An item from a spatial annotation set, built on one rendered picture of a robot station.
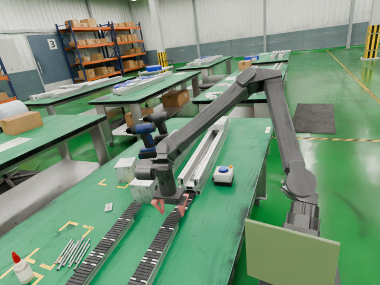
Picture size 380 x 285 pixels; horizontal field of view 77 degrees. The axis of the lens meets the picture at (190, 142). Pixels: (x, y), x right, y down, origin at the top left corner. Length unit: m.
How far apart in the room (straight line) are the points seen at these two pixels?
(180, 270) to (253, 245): 0.24
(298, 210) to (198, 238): 0.35
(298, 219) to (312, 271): 0.12
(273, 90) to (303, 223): 0.41
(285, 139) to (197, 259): 0.46
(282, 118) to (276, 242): 0.36
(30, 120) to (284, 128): 2.58
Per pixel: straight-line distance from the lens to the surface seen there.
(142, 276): 0.78
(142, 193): 1.06
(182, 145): 0.80
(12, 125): 2.88
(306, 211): 0.71
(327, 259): 0.65
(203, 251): 0.84
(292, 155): 0.75
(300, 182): 0.71
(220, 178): 1.09
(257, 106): 2.66
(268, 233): 0.64
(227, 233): 0.89
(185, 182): 1.07
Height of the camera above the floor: 1.40
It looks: 23 degrees down
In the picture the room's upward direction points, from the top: 8 degrees counter-clockwise
